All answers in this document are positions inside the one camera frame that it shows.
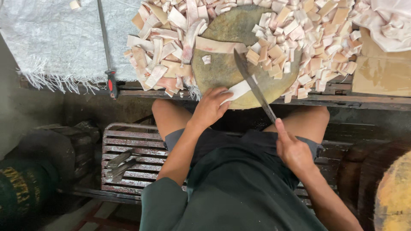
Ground brown cardboard box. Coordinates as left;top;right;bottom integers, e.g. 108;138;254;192
351;27;411;98

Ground person's right hand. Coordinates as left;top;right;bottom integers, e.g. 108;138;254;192
275;118;317;178

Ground white plastic bag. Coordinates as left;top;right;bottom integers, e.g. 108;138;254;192
353;0;411;53

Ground person's left hand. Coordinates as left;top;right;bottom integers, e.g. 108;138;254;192
192;87;234;129

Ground pile of pork skin strips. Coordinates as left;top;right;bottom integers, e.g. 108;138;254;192
124;0;210;99

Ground white woven sack cloth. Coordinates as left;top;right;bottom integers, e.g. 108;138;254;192
0;0;143;94

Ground white pork skin slice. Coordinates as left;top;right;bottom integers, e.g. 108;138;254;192
220;75;258;106

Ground long steel butcher knife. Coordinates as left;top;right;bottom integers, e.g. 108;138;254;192
233;49;278;126

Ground round wooden chopping block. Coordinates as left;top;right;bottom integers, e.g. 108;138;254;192
191;5;302;110

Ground metal slatted bench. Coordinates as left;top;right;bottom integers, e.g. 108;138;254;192
101;122;341;206

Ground dark green printed sack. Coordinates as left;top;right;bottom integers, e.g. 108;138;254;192
0;157;60;225

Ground grey shorts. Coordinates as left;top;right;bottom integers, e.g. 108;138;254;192
163;128;324;190

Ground heap of diced pork skin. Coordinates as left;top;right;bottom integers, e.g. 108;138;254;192
209;0;364;104

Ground long pale pork skin band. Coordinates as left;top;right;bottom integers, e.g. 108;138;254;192
195;36;247;54

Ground dark green shirt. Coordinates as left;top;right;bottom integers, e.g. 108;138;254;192
139;146;329;231

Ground sharpening steel red black handle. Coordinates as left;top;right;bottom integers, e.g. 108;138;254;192
97;0;119;99

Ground steel knife with metal handle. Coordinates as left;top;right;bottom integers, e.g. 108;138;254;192
105;158;137;180
106;149;133;170

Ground black rubber tyre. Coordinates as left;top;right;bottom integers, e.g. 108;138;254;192
6;121;101;193

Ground yellowish wooden stump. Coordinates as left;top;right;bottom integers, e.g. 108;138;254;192
373;151;411;231

